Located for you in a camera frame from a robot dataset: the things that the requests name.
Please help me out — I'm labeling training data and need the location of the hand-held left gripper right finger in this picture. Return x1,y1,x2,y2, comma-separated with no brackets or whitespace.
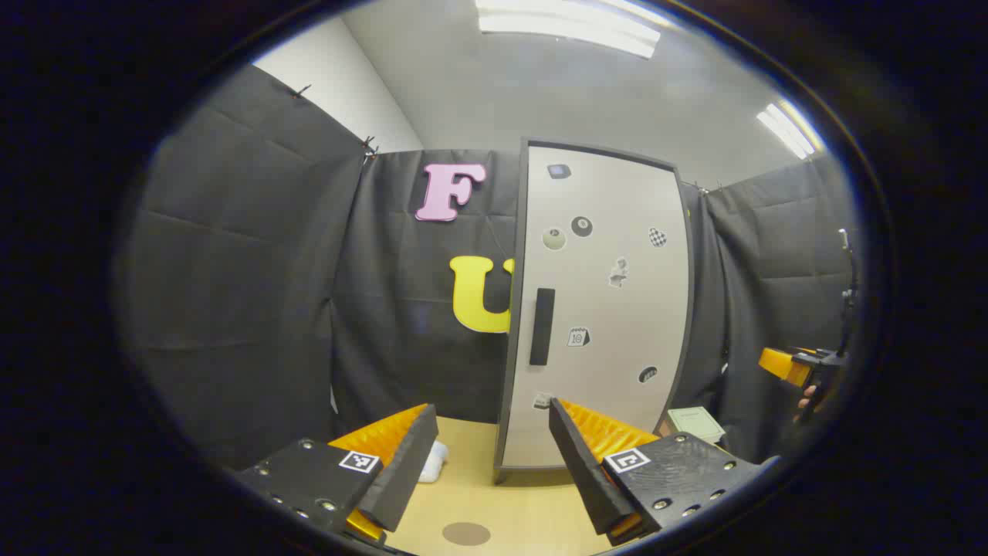
549,398,761,546

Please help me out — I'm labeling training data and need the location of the black cabinet door handle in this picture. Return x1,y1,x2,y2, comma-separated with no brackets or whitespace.
529,288,557,366

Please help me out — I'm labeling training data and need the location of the white plastic cup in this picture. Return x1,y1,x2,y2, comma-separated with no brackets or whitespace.
417,439,450,484

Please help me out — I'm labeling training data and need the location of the light green book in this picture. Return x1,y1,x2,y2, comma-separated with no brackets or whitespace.
666,406,726,446

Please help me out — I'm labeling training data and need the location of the brown round coaster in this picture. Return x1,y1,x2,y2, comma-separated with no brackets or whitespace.
442,522,492,547

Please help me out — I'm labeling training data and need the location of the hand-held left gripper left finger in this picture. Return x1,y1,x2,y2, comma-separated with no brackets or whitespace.
235,403,439,541

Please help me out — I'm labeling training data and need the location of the black backdrop cloth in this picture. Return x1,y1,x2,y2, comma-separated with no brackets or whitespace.
127,66,858,472

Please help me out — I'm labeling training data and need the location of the grey cabinet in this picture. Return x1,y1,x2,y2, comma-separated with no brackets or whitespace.
494,137,695,486

